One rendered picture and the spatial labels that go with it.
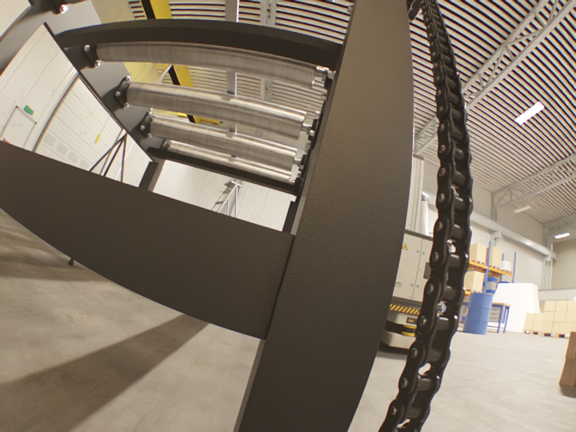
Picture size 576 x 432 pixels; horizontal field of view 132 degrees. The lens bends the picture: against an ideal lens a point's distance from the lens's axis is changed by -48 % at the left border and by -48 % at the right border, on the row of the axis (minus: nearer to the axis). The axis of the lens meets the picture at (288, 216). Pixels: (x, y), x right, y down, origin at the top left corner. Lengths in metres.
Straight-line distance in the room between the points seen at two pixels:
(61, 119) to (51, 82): 1.52
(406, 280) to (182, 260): 1.67
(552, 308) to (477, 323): 3.43
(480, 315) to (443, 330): 5.75
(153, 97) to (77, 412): 1.04
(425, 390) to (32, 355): 0.58
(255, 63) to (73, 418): 0.83
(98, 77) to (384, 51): 1.06
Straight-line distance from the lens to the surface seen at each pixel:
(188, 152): 1.58
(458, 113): 0.22
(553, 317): 8.61
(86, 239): 0.23
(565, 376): 1.70
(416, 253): 1.83
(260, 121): 0.93
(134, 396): 0.53
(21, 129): 9.98
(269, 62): 0.70
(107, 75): 1.21
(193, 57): 0.79
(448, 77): 0.26
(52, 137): 10.76
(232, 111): 0.96
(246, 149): 1.20
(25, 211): 0.31
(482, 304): 5.92
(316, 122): 0.94
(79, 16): 1.09
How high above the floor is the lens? 0.31
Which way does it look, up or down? 14 degrees up
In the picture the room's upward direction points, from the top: 16 degrees clockwise
